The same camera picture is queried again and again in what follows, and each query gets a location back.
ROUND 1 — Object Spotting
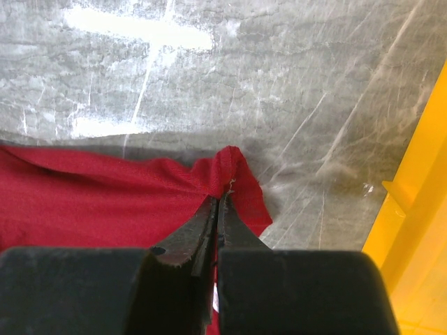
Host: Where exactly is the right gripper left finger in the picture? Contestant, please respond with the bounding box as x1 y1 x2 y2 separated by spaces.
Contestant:
1 198 217 334

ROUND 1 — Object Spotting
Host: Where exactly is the red t shirt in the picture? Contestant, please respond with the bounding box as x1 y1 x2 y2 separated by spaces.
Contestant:
0 144 273 335

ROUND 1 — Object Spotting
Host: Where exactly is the yellow plastic tray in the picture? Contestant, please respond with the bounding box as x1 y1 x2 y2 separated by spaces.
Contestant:
362 69 446 334

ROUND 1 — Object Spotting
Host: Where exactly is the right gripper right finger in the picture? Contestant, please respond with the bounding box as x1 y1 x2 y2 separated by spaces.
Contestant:
217 195 399 334

